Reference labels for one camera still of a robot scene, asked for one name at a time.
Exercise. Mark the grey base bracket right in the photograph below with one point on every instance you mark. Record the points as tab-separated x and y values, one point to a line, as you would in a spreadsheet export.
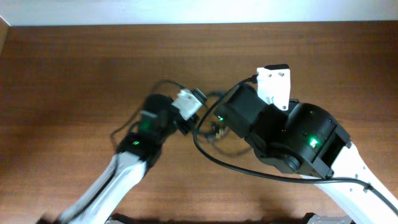
312	218

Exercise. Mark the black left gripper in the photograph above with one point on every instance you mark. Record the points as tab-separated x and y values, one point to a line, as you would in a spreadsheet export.
191	125

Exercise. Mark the black base bracket left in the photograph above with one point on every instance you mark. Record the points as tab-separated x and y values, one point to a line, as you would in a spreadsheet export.
118	218

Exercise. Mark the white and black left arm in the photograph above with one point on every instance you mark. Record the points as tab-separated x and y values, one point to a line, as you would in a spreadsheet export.
136	154

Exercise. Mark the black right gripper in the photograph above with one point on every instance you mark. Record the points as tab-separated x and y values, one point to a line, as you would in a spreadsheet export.
292	103

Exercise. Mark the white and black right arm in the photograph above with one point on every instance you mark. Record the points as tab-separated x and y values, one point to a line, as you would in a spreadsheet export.
307	146

